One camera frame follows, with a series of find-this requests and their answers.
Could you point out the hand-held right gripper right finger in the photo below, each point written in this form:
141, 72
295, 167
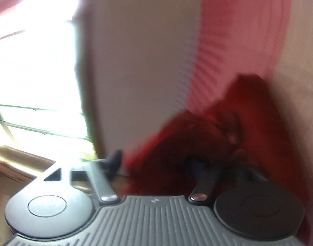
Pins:
204, 182

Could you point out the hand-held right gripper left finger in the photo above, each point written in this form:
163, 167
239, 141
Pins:
103, 182

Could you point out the red puffer jacket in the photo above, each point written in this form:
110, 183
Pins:
217, 138

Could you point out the wooden framed window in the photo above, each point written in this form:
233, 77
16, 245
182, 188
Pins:
36, 82

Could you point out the pink checked bed sheet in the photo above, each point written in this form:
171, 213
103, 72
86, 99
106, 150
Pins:
238, 30

